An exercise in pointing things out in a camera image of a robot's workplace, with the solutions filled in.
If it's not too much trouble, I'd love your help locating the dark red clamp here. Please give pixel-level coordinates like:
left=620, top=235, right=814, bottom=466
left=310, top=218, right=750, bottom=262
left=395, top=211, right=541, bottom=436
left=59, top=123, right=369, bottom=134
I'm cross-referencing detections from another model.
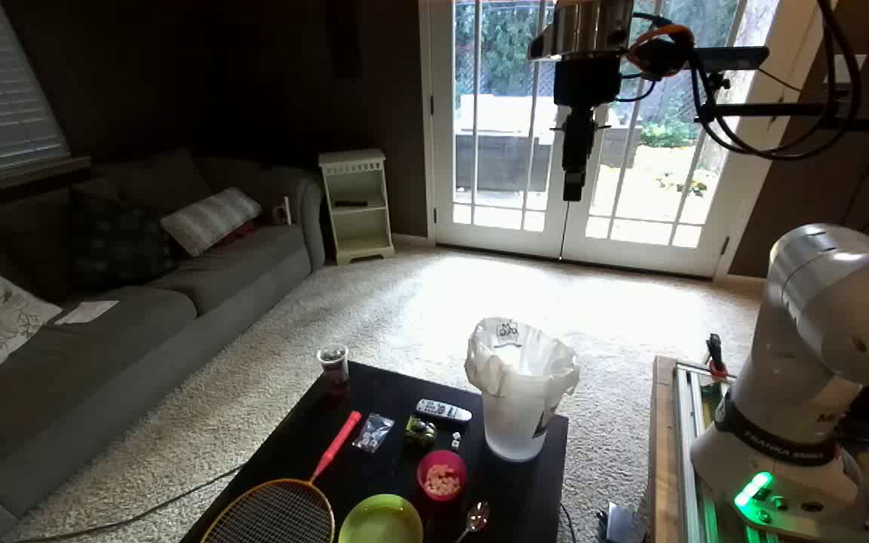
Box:
left=702, top=329, right=729, bottom=387

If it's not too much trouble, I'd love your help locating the grey sofa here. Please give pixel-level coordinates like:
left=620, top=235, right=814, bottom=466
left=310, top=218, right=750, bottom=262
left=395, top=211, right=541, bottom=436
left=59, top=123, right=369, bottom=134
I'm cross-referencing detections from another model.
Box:
left=0, top=148, right=328, bottom=543

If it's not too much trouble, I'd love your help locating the white paper sheet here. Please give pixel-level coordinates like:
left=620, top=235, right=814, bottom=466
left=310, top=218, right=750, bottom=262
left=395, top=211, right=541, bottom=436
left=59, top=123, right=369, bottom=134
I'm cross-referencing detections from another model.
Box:
left=51, top=296, right=119, bottom=329

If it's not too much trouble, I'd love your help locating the silver metal spoon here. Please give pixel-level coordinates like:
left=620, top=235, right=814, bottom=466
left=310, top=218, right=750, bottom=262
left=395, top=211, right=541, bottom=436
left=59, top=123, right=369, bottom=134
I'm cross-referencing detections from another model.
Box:
left=453, top=497, right=493, bottom=543

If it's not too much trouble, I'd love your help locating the white french door leaf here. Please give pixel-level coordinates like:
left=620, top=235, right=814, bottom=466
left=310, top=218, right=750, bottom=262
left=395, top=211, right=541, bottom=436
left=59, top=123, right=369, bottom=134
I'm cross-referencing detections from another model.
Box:
left=432, top=0, right=574, bottom=257
left=565, top=0, right=747, bottom=277

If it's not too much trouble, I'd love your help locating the dark patterned pillow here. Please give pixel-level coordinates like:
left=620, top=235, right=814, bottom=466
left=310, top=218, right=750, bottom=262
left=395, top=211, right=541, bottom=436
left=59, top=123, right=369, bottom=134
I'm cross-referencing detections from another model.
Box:
left=65, top=191, right=181, bottom=296

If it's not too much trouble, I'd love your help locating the pink bowl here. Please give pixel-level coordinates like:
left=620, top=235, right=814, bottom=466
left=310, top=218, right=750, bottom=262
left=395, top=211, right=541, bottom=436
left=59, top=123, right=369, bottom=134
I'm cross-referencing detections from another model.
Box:
left=412, top=445, right=470, bottom=505

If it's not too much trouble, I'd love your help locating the wooden base board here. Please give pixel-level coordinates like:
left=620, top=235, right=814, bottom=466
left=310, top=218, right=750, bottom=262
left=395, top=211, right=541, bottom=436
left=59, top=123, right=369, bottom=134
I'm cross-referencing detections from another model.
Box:
left=649, top=353, right=718, bottom=543

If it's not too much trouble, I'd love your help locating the clear plastic bag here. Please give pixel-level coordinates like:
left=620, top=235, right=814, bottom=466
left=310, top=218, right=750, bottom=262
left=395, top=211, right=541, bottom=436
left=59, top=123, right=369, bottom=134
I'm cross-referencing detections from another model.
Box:
left=349, top=411, right=399, bottom=455

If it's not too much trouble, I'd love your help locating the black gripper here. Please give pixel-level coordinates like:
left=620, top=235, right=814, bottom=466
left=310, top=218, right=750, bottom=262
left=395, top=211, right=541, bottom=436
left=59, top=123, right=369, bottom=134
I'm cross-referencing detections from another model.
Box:
left=551, top=51, right=625, bottom=204

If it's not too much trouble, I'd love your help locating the silver remote control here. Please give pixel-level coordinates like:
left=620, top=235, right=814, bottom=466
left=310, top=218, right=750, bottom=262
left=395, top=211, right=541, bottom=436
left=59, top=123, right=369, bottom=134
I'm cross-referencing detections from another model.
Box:
left=412, top=396, right=476, bottom=425

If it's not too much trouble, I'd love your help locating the long black power cable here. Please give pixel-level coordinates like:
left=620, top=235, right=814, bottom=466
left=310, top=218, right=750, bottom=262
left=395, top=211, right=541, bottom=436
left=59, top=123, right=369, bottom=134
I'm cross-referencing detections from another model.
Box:
left=10, top=460, right=246, bottom=543

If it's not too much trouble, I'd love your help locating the grey white striped pillow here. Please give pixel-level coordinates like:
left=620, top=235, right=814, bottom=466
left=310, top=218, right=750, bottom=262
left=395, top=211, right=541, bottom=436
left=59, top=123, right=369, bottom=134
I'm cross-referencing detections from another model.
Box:
left=156, top=185, right=265, bottom=258

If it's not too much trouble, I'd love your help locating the bin with white bag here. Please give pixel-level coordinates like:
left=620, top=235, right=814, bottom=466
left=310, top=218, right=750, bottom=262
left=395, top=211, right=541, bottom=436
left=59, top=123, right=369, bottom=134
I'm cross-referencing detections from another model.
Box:
left=460, top=313, right=582, bottom=463

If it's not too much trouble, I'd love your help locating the white shelf unit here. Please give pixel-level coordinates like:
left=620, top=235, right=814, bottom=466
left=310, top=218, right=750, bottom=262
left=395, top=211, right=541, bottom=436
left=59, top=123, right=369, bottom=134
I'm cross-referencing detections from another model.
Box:
left=317, top=148, right=399, bottom=267

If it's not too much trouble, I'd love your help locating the small green object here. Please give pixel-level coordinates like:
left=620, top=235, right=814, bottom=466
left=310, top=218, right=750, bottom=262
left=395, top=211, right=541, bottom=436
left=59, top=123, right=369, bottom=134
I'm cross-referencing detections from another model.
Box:
left=401, top=414, right=438, bottom=445

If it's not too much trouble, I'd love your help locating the small drink can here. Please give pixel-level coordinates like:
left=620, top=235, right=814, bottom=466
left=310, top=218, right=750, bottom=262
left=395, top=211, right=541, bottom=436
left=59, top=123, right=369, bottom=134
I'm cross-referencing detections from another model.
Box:
left=313, top=344, right=354, bottom=388

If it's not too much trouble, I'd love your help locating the black coffee table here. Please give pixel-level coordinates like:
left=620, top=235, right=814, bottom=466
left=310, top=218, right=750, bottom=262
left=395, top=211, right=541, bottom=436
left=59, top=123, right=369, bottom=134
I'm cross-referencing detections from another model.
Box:
left=177, top=359, right=569, bottom=543

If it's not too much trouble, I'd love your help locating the black stereo camera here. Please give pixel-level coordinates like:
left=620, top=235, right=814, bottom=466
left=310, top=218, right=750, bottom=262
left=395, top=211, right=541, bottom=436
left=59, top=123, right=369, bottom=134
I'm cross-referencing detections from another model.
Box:
left=688, top=41, right=771, bottom=76

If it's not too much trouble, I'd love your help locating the badminton racket red handle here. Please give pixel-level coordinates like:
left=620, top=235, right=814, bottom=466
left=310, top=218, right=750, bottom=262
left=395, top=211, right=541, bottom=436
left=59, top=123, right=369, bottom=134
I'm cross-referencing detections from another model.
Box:
left=199, top=408, right=369, bottom=543

